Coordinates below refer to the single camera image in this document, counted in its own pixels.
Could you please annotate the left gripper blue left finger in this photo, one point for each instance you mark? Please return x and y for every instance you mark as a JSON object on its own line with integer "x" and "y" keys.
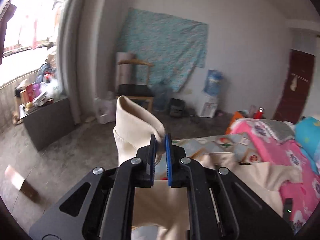
{"x": 151, "y": 158}

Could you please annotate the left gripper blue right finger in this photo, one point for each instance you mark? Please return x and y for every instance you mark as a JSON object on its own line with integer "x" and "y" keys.
{"x": 168, "y": 150}

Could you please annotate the beige zip jacket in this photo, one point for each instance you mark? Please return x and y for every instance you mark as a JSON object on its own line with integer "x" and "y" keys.
{"x": 203, "y": 202}

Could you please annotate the black rice cooker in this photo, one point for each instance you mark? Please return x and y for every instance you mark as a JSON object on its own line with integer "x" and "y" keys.
{"x": 176, "y": 108}

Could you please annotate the empty clear water jug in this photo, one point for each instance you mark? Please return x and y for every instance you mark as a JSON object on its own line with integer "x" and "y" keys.
{"x": 161, "y": 96}

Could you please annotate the white water dispenser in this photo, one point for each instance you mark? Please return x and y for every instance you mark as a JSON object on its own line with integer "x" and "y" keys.
{"x": 207, "y": 106}

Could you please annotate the wooden chair black seat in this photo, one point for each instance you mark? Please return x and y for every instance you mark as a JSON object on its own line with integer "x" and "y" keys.
{"x": 137, "y": 92}

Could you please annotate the pink floral blanket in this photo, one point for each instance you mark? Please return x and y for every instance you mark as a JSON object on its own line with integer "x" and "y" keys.
{"x": 276, "y": 144}

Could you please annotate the blue water jug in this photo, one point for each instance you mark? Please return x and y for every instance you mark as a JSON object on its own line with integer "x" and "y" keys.
{"x": 212, "y": 82}

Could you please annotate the white plastic bag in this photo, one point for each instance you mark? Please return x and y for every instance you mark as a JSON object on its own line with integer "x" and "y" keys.
{"x": 105, "y": 110}

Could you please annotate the fruit pattern table cover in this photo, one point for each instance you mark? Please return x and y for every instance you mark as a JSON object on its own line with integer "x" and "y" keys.
{"x": 237, "y": 150}

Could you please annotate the cyan pillow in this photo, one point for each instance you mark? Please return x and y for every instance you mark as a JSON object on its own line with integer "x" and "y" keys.
{"x": 307, "y": 135}

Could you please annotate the red lighter bottle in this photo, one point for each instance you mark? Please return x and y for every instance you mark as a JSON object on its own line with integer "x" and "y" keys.
{"x": 259, "y": 113}

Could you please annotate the dark red door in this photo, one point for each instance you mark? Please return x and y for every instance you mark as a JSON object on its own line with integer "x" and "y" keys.
{"x": 296, "y": 88}

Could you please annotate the dark grey cabinet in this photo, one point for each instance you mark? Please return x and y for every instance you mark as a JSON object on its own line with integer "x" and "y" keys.
{"x": 49, "y": 123}

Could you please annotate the brown cardboard box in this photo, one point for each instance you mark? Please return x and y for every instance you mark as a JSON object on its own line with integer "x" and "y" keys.
{"x": 21, "y": 184}

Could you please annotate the grey curtain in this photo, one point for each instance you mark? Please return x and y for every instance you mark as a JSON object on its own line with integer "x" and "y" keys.
{"x": 67, "y": 43}

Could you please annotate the teal floral wall cloth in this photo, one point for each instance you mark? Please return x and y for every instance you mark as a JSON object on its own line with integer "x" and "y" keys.
{"x": 175, "y": 46}

